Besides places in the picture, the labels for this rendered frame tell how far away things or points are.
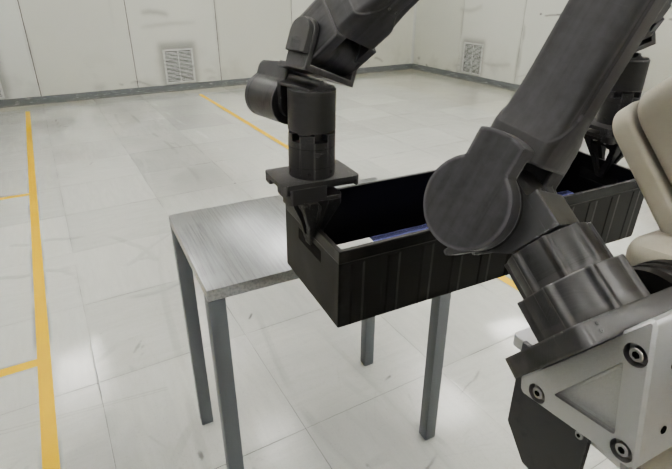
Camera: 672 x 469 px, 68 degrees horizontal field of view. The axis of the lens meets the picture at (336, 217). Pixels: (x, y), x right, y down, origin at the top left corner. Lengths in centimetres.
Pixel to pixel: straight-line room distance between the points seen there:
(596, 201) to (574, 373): 50
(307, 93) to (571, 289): 34
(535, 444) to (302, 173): 41
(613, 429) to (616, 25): 28
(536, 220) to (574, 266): 4
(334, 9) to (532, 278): 34
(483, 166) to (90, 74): 737
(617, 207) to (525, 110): 53
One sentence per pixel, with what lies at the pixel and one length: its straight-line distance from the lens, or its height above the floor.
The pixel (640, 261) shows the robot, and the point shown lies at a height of 120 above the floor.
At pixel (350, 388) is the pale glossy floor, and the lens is 204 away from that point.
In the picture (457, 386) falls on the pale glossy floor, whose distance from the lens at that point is 210.
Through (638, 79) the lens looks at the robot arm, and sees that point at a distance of 95.
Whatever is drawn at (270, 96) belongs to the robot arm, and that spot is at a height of 129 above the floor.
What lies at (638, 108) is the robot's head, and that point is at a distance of 51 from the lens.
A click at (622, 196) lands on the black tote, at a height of 110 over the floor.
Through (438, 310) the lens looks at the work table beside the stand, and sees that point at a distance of 154.
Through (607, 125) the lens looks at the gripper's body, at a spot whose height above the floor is 120.
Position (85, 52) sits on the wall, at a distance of 763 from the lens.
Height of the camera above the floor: 141
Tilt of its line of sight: 25 degrees down
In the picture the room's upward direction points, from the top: straight up
